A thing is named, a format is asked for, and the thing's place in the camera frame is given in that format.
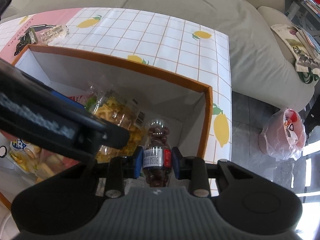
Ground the clear bottle of chocolate balls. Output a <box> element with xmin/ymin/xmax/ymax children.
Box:
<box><xmin>142</xmin><ymin>119</ymin><xmax>172</xmax><ymax>187</ymax></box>

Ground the yellow cracker packet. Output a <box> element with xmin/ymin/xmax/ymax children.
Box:
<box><xmin>92</xmin><ymin>89</ymin><xmax>145</xmax><ymax>163</ymax></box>

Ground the blue yellow snack bag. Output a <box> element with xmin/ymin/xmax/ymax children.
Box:
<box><xmin>9</xmin><ymin>139</ymin><xmax>42</xmax><ymax>173</ymax></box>

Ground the clear bag of fruit chips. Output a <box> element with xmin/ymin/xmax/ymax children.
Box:
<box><xmin>35</xmin><ymin>149</ymin><xmax>79</xmax><ymax>183</ymax></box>

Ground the red snack packet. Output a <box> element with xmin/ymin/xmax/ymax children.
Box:
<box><xmin>68</xmin><ymin>95</ymin><xmax>88</xmax><ymax>105</ymax></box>

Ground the orange cardboard box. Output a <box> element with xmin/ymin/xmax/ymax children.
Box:
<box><xmin>0</xmin><ymin>43</ymin><xmax>214</xmax><ymax>210</ymax></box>

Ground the clear nut bar packet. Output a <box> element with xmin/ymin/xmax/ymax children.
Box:
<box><xmin>40</xmin><ymin>25</ymin><xmax>69</xmax><ymax>46</ymax></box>

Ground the dark green snack packet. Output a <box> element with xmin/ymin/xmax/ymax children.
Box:
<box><xmin>14</xmin><ymin>28</ymin><xmax>38</xmax><ymax>56</ymax></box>

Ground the pink bin with bag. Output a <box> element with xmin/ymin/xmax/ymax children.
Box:
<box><xmin>258</xmin><ymin>108</ymin><xmax>306</xmax><ymax>161</ymax></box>

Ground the beige fabric sofa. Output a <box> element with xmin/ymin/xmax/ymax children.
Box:
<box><xmin>2</xmin><ymin>0</ymin><xmax>315</xmax><ymax>111</ymax></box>

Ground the stack of books on sofa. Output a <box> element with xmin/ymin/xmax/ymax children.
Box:
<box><xmin>271</xmin><ymin>24</ymin><xmax>319</xmax><ymax>84</ymax></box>

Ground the cluttered desk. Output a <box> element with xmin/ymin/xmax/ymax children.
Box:
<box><xmin>285</xmin><ymin>0</ymin><xmax>319</xmax><ymax>29</ymax></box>

